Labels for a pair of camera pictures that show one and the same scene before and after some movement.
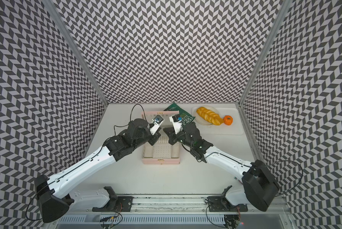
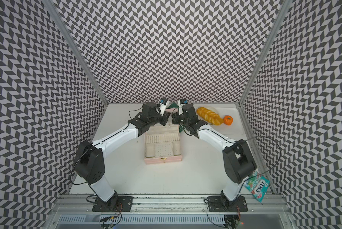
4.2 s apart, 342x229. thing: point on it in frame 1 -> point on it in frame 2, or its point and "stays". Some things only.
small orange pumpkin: (228, 120) stays
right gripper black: (170, 132) -> (175, 115)
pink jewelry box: (161, 152) stays
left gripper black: (154, 137) -> (163, 121)
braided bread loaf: (209, 116) stays
